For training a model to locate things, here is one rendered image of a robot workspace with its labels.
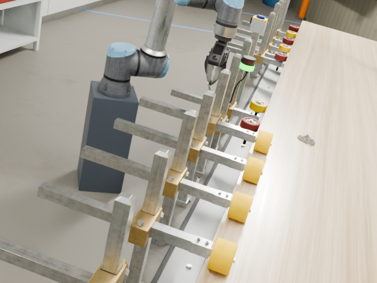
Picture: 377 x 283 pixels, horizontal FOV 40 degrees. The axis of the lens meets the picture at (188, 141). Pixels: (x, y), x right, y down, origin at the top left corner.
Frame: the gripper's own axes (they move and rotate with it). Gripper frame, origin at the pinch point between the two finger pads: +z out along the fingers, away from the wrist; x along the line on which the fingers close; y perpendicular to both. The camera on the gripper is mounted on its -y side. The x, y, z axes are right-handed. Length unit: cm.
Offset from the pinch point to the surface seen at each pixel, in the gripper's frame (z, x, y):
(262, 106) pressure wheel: 10.7, -23.0, 20.4
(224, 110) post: 10.3, -8.7, 0.9
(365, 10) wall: 42, -107, 659
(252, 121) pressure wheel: 10.1, -21.3, -1.8
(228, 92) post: 2.3, -8.3, 1.0
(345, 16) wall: 64, -84, 701
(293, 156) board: 10.9, -40.9, -22.0
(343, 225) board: 11, -60, -60
